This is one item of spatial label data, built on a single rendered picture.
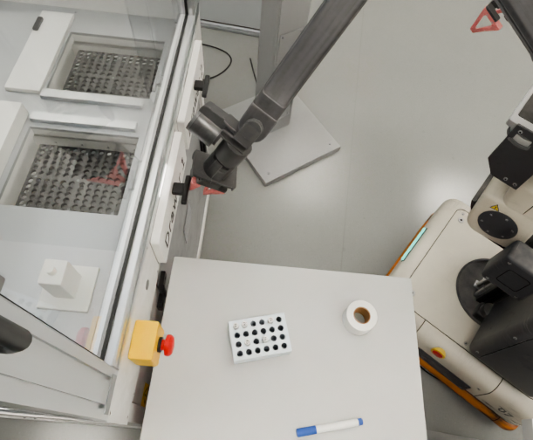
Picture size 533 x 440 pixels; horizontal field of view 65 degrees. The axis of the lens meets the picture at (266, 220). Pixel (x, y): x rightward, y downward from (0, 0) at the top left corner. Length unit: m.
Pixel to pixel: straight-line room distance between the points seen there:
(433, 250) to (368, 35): 1.60
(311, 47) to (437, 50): 2.25
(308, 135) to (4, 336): 1.97
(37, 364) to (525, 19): 0.79
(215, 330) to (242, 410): 0.18
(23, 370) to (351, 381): 0.68
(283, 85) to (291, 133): 1.42
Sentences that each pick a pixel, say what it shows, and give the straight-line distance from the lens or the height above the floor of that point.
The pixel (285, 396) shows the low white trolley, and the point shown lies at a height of 0.76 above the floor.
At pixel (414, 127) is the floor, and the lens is 2.46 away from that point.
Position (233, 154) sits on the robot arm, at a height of 1.05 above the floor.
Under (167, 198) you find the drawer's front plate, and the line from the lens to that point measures 0.91.
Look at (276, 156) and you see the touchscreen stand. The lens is 2.09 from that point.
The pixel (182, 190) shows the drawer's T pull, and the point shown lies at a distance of 0.94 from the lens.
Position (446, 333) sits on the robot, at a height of 0.28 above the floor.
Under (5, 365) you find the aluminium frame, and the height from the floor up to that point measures 1.31.
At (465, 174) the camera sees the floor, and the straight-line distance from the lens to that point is 2.38.
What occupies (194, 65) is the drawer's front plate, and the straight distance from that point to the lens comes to 1.16.
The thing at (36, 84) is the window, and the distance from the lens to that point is 0.47.
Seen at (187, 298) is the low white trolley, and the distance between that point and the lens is 0.99.
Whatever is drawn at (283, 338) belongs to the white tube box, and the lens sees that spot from 0.96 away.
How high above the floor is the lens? 1.70
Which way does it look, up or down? 62 degrees down
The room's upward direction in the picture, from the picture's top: 9 degrees clockwise
